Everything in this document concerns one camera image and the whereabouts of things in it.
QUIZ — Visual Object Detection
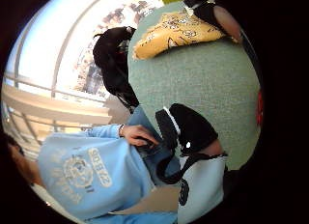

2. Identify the the person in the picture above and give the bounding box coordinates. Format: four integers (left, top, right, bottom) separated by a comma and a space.
4, 104, 182, 224

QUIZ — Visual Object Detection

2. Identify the white metal railing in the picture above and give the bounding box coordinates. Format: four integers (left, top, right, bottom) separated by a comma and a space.
2, 0, 110, 104

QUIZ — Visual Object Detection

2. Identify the red object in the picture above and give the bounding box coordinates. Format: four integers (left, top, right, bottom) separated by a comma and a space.
255, 90, 265, 127

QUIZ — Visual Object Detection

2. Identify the yellow printed soft toy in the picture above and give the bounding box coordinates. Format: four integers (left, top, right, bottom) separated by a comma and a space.
132, 11, 226, 61

